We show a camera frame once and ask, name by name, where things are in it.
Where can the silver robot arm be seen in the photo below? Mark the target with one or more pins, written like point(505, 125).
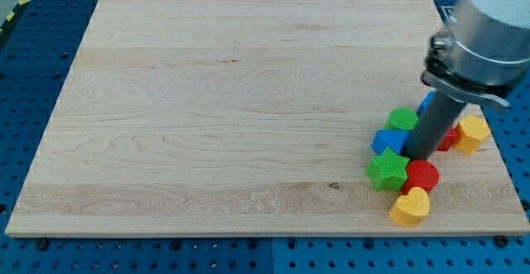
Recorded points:
point(479, 55)

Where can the small red block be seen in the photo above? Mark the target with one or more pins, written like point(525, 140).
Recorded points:
point(448, 140)

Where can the yellow hexagon block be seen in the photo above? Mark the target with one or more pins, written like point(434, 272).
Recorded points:
point(472, 131)

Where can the green star block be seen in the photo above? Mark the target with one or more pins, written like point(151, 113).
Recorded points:
point(387, 171)

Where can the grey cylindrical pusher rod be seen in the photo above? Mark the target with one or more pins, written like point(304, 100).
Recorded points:
point(435, 121)

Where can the blue cube block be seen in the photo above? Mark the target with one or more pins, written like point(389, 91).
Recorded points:
point(393, 139)

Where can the yellow heart block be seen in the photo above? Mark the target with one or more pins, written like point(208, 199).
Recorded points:
point(411, 209)

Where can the blue block behind rod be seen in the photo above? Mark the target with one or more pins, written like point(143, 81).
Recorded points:
point(425, 102)

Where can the red circle block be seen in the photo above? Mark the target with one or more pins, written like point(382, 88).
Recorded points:
point(421, 173)

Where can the wooden board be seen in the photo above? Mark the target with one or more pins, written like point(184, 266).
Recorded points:
point(246, 118)

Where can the green cylinder block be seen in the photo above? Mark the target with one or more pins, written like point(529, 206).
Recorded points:
point(402, 119)

